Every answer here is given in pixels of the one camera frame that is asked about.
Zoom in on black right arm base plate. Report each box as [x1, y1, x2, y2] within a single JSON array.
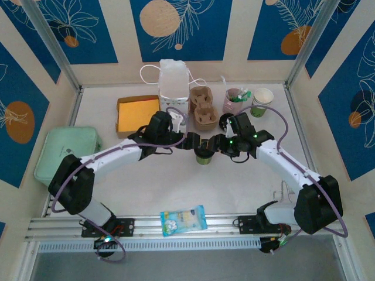
[[233, 214, 292, 235]]

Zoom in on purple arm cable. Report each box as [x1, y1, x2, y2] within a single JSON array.
[[234, 105, 349, 255], [51, 107, 190, 263]]

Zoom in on blue wet wipes packet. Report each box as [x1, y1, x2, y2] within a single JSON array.
[[159, 204, 208, 237]]

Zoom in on aluminium side rail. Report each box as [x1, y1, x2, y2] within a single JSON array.
[[283, 83, 328, 211]]

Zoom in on pink cup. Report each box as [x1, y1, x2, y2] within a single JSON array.
[[222, 87, 243, 114]]

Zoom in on yellow paper napkin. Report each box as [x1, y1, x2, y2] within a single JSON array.
[[118, 99, 159, 132]]

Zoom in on black plastic cup lid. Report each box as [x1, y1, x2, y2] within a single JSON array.
[[195, 147, 214, 159]]

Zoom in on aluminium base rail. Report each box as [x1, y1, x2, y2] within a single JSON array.
[[25, 215, 346, 242]]

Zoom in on stack of paper cups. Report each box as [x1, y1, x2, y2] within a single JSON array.
[[250, 87, 275, 118]]

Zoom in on animal print paper gift bag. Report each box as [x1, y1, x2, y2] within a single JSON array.
[[139, 58, 206, 108]]

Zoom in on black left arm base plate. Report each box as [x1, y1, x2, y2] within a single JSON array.
[[81, 217, 135, 238]]

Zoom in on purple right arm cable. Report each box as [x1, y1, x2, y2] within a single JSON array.
[[234, 105, 349, 255]]

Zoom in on brown cardboard napkin box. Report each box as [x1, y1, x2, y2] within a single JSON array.
[[115, 95, 161, 139]]

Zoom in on mint green zip pouch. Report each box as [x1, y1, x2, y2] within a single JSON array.
[[33, 126, 104, 188]]

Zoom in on green white sachets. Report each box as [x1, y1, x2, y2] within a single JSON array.
[[230, 87, 253, 103]]

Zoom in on metal tongs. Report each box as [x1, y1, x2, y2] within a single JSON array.
[[272, 180, 295, 203]]

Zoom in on stack of black cup lids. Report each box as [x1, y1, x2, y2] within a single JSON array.
[[219, 112, 235, 129]]

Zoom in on white slotted cable duct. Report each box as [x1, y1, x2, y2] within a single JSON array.
[[37, 237, 261, 253]]

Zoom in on stack of pulp cup carriers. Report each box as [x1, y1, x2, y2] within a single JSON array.
[[189, 86, 219, 131]]

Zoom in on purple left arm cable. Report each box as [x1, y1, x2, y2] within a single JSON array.
[[51, 107, 190, 263]]

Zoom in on aluminium frame post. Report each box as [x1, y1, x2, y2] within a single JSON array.
[[22, 0, 82, 91], [285, 0, 343, 87]]

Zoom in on white wrapped straw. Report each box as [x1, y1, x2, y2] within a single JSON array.
[[220, 75, 231, 96]]

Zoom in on black base connector box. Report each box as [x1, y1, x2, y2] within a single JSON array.
[[93, 235, 118, 250], [259, 236, 287, 255]]

